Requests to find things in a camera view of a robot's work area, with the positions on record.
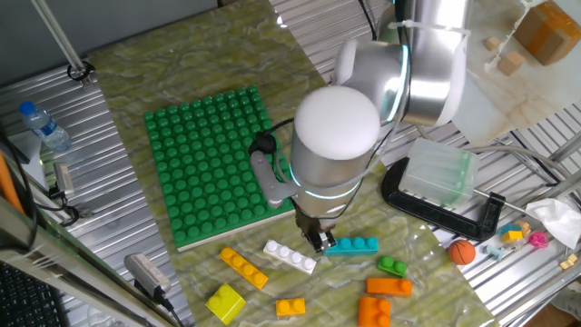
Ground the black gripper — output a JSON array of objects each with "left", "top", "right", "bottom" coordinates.
[{"left": 293, "top": 202, "right": 340, "bottom": 254}]

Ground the teal four-stud brick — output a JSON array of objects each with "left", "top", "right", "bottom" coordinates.
[{"left": 322, "top": 235, "right": 379, "bottom": 258}]

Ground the white four-stud brick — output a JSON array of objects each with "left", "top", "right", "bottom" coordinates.
[{"left": 262, "top": 239, "right": 318, "bottom": 276}]

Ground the amber two-stud brick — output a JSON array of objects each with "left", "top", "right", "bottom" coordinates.
[{"left": 275, "top": 297, "right": 307, "bottom": 318}]

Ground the green two-stud brick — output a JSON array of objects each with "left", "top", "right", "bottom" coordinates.
[{"left": 377, "top": 255, "right": 409, "bottom": 279}]

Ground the amber four-stud brick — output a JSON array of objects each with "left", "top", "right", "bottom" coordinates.
[{"left": 218, "top": 246, "right": 270, "bottom": 291}]

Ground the orange long brick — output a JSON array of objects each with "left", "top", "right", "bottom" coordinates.
[{"left": 366, "top": 277, "right": 414, "bottom": 298}]

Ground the orange square brick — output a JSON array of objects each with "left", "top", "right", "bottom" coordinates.
[{"left": 357, "top": 296, "right": 391, "bottom": 327}]

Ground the lime yellow square brick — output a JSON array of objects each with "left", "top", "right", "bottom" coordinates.
[{"left": 204, "top": 282, "right": 247, "bottom": 326}]

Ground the black C-clamp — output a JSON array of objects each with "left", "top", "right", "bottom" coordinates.
[{"left": 380, "top": 156, "right": 507, "bottom": 242}]

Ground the green studded baseplate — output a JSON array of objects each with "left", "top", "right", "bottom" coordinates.
[{"left": 143, "top": 84, "right": 296, "bottom": 252}]

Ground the translucent plastic box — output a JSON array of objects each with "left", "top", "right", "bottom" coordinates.
[{"left": 398, "top": 137, "right": 480, "bottom": 210}]

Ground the small basketball toy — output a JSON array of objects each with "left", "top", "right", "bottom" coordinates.
[{"left": 448, "top": 239, "right": 477, "bottom": 266}]

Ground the light blue small toy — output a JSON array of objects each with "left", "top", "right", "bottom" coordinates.
[{"left": 482, "top": 243, "right": 506, "bottom": 263}]

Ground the green marble pattern mat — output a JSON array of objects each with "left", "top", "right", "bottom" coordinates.
[{"left": 88, "top": 0, "right": 500, "bottom": 327}]

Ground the pink small toy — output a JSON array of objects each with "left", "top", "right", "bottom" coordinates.
[{"left": 528, "top": 230, "right": 550, "bottom": 250}]

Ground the white crumpled tissue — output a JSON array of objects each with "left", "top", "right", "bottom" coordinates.
[{"left": 525, "top": 197, "right": 581, "bottom": 250}]

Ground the white marble pattern sheet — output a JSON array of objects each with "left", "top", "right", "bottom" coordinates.
[{"left": 451, "top": 0, "right": 581, "bottom": 146}]

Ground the large wooden cube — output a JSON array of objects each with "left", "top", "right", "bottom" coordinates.
[{"left": 497, "top": 50, "right": 527, "bottom": 76}]

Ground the clear water bottle blue cap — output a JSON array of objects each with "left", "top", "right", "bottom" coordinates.
[{"left": 18, "top": 100, "right": 73, "bottom": 153}]

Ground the black keyboard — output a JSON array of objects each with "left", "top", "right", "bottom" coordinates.
[{"left": 0, "top": 263, "right": 69, "bottom": 327}]

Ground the brown cardboard box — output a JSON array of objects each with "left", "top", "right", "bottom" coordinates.
[{"left": 513, "top": 0, "right": 581, "bottom": 66}]

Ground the orange pole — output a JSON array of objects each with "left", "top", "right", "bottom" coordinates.
[{"left": 0, "top": 152, "right": 24, "bottom": 214}]

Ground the metal tripod pole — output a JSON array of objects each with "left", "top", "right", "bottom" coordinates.
[{"left": 30, "top": 0, "right": 96, "bottom": 87}]

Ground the gray wrist camera bracket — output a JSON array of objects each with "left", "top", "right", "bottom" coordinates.
[{"left": 249, "top": 149, "right": 295, "bottom": 209}]

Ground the black camera cable with plug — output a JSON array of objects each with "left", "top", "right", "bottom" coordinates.
[{"left": 247, "top": 117, "right": 296, "bottom": 156}]

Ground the gray camera with label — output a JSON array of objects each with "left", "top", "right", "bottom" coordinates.
[{"left": 123, "top": 253, "right": 172, "bottom": 301}]

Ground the gray arm power cable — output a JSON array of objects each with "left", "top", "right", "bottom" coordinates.
[{"left": 415, "top": 124, "right": 573, "bottom": 187}]

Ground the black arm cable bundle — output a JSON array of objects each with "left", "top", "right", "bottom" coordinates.
[{"left": 357, "top": 0, "right": 380, "bottom": 42}]

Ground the metal frame bar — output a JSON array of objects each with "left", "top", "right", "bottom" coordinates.
[{"left": 0, "top": 194, "right": 181, "bottom": 327}]

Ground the small gray camera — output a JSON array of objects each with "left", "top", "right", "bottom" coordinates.
[{"left": 53, "top": 162, "right": 75, "bottom": 199}]

